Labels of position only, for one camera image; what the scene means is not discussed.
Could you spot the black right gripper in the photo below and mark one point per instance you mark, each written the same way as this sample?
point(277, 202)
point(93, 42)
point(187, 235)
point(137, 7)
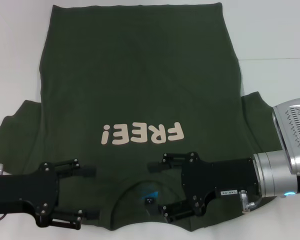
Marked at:
point(222, 177)

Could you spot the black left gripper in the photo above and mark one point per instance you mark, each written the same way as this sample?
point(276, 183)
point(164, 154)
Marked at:
point(20, 192)

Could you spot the dark green FREE t-shirt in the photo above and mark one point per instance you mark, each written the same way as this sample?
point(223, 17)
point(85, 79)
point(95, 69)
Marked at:
point(140, 75)

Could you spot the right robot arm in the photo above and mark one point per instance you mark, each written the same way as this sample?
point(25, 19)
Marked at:
point(272, 172)

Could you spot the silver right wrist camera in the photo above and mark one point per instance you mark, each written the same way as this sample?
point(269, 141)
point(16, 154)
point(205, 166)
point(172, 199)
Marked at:
point(295, 132)

